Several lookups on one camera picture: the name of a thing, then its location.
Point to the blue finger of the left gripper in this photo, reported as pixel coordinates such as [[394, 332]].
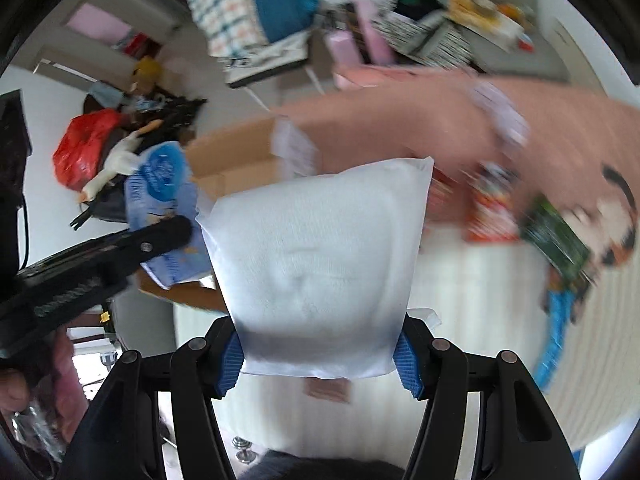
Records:
[[129, 249]]

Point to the light blue tissue pack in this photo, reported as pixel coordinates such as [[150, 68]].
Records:
[[162, 188]]

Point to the long blue snack packet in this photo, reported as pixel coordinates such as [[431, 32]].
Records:
[[560, 301]]

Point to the white soft tissue pack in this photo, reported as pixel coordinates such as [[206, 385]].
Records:
[[325, 293]]

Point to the green snack packet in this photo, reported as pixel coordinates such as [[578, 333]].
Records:
[[544, 227]]

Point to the orange cartoon snack packet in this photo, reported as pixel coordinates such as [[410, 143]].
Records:
[[490, 216]]

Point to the lilac cloth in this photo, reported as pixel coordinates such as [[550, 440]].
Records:
[[511, 127]]

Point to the red snack packet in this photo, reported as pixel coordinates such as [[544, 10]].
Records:
[[446, 199]]

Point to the person hand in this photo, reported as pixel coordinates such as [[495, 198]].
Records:
[[61, 391]]

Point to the white goose plush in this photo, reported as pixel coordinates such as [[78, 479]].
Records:
[[120, 160]]

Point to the red plastic bag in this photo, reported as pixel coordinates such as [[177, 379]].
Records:
[[77, 157]]

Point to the black fluffy garment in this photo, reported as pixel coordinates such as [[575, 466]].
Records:
[[280, 466]]

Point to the open cardboard box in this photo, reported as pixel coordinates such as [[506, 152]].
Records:
[[237, 170]]

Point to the white bench stool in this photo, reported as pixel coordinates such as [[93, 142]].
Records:
[[286, 55]]

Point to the plaid folded quilt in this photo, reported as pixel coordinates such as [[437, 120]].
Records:
[[231, 27]]

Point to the blue folded quilt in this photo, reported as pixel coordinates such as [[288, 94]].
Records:
[[283, 18]]

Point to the pink folded bag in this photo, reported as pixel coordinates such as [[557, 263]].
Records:
[[372, 76]]

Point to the pink suitcase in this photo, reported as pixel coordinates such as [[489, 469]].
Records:
[[350, 36]]

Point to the black white patterned bag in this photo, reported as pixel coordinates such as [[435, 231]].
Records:
[[421, 31]]

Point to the yellow tissue package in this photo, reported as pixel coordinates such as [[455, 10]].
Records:
[[484, 18]]

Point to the grey cushioned chair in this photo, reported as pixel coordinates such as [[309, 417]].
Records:
[[542, 62]]

